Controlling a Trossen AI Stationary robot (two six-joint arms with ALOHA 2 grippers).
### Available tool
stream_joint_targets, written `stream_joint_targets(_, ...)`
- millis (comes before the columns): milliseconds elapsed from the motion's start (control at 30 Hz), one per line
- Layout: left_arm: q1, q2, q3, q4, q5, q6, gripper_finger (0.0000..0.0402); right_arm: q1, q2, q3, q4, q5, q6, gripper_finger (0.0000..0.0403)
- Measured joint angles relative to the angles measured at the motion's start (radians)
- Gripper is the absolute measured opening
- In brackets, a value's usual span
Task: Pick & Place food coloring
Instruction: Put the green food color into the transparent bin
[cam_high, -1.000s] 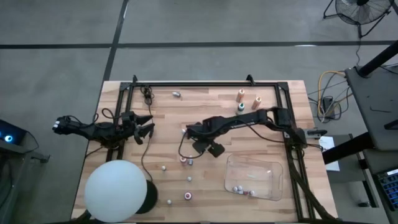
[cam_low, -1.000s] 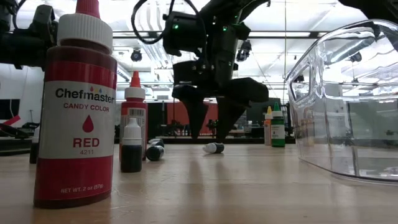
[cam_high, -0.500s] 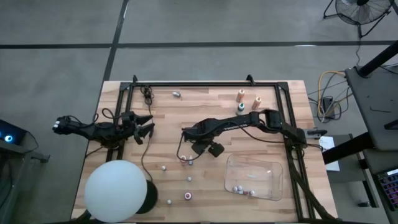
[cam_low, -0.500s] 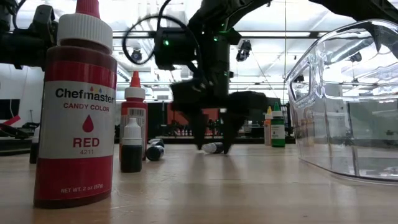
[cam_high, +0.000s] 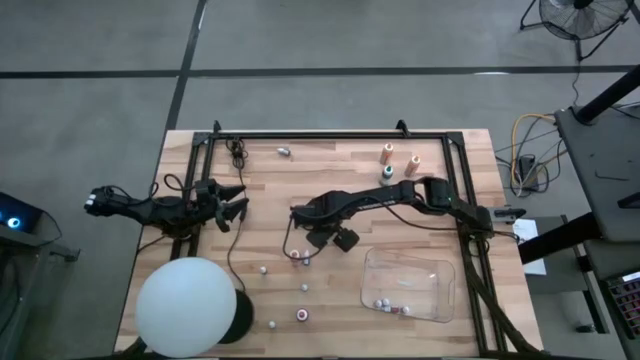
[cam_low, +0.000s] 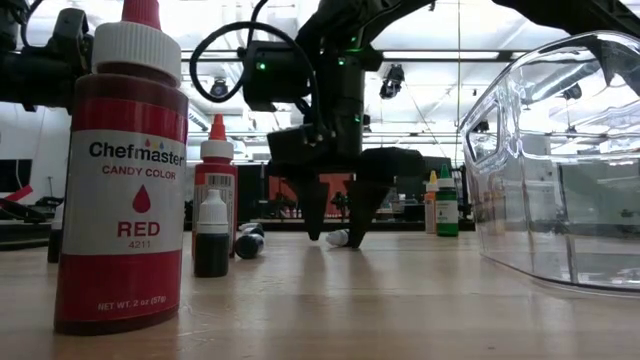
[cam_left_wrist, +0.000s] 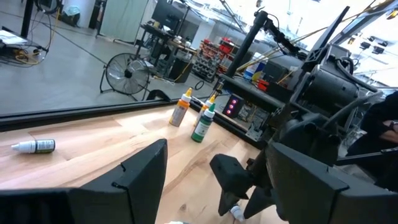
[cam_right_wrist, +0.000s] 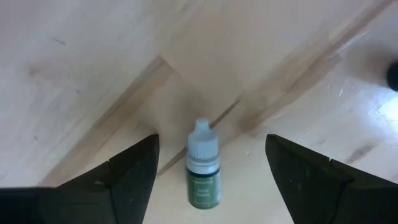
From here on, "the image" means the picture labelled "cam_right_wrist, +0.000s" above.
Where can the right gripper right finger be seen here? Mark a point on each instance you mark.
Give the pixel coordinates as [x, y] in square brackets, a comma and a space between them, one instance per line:
[326, 196]

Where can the small dark dropper bottle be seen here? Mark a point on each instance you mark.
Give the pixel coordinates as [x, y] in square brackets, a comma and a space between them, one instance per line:
[394, 76]

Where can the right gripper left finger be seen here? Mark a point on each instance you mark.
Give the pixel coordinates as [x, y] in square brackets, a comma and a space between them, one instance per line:
[93, 199]

